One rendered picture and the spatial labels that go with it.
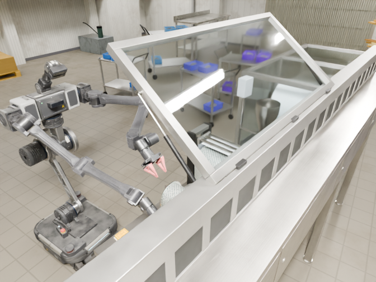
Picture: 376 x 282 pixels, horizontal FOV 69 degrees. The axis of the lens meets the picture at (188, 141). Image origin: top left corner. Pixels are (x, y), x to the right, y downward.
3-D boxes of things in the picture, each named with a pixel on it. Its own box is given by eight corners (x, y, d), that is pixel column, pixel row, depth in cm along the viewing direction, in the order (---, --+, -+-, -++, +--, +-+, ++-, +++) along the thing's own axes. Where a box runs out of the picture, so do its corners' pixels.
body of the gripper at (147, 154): (142, 168, 138) (134, 156, 139) (157, 159, 144) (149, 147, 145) (147, 163, 133) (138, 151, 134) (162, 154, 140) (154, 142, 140)
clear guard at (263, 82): (268, 18, 157) (269, 17, 156) (328, 84, 150) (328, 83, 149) (117, 51, 89) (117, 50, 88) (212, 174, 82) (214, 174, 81)
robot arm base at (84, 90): (92, 99, 202) (89, 83, 196) (99, 102, 198) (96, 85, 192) (81, 103, 196) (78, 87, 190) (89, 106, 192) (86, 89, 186)
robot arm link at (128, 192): (70, 168, 153) (84, 154, 158) (74, 173, 158) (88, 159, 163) (131, 205, 138) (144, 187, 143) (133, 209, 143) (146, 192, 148)
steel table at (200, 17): (174, 56, 853) (173, 16, 793) (208, 44, 1007) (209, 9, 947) (196, 60, 815) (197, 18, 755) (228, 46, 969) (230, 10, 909)
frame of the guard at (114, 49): (262, 21, 164) (271, 11, 158) (325, 92, 156) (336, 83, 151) (97, 60, 91) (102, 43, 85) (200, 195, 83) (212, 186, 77)
